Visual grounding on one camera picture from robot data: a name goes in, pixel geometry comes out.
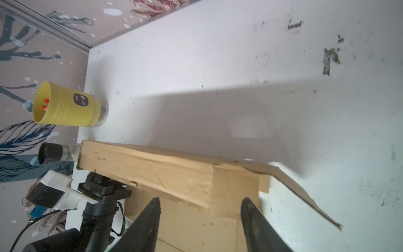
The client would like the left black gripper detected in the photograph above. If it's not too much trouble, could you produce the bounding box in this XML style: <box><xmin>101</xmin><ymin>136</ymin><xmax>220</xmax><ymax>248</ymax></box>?
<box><xmin>78</xmin><ymin>172</ymin><xmax>132</xmax><ymax>221</ymax></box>

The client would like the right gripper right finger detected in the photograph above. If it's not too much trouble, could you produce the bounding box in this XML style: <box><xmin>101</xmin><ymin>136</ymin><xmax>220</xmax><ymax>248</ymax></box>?
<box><xmin>241</xmin><ymin>197</ymin><xmax>292</xmax><ymax>252</ymax></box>

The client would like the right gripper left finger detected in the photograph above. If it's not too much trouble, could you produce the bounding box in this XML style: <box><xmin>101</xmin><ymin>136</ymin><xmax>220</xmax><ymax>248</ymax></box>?
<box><xmin>110</xmin><ymin>197</ymin><xmax>161</xmax><ymax>252</ymax></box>

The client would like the brown cardboard box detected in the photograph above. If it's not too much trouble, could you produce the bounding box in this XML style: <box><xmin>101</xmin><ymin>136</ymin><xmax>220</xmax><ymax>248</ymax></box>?
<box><xmin>78</xmin><ymin>140</ymin><xmax>331</xmax><ymax>252</ymax></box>

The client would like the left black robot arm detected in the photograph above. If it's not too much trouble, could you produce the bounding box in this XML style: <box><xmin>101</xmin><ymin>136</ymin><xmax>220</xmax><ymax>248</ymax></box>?
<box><xmin>23</xmin><ymin>170</ymin><xmax>131</xmax><ymax>252</ymax></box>

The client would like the black lidded spice jar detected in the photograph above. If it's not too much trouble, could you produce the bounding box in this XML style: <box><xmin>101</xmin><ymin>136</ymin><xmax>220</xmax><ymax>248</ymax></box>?
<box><xmin>37</xmin><ymin>142</ymin><xmax>82</xmax><ymax>165</ymax></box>

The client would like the yellow cup with markers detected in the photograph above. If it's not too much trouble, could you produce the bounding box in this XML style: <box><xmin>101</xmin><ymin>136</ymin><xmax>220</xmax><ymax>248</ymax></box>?
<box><xmin>33</xmin><ymin>81</ymin><xmax>108</xmax><ymax>127</ymax></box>

